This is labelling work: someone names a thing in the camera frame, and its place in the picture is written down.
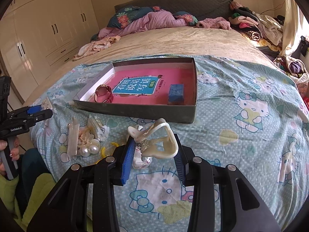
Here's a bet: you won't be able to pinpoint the bagged white hair accessory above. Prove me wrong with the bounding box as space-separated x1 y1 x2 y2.
132 139 152 170

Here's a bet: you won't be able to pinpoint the yellow hoop earrings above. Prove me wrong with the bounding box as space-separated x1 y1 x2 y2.
96 142 119 163

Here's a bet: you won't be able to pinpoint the white polka-dot hair claw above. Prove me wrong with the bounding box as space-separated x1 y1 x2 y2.
127 118 178 159

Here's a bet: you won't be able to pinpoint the bagged white comb clip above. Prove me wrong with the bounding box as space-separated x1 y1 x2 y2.
87 115 110 142

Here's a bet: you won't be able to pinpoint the pearl flower earrings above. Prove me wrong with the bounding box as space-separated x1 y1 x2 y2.
77 126 100 158

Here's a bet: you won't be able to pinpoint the green sleeve forearm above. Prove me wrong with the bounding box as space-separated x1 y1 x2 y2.
1 173 55 231

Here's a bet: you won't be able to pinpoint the person's left hand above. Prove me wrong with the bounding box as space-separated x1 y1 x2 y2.
1 137 18 180

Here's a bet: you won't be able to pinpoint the small blue box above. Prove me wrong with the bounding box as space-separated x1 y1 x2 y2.
168 84 184 104

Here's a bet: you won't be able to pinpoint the dark shallow cardboard box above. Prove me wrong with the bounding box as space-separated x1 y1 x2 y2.
73 57 197 124

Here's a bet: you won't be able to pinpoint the Hello Kitty blue blanket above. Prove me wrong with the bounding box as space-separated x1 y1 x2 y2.
30 55 308 231

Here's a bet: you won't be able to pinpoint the cream wardrobe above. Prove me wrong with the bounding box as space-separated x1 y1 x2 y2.
1 0 99 101

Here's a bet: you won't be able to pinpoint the pink garment on bed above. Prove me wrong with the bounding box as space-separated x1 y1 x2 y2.
72 36 121 61

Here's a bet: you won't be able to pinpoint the floral dark pillow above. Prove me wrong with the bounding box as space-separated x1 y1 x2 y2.
107 6 161 29

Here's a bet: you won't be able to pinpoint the beige bedspread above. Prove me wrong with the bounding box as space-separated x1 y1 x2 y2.
25 27 275 105

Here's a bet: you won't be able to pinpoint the purple crumpled duvet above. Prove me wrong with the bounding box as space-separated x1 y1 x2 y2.
91 9 198 41

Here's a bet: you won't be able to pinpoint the mauve fuzzy garment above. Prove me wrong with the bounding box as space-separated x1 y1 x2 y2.
196 17 232 30

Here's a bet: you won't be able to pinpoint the pile of clothes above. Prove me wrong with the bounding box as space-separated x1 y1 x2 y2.
228 1 284 48

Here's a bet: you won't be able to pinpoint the dark padded headboard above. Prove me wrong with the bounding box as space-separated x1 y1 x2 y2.
114 0 233 20

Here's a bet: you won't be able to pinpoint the cream curtain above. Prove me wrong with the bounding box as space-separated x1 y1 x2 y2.
280 0 308 56

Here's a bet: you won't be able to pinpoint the red gold bracelet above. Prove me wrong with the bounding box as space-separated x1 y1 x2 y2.
93 84 115 103

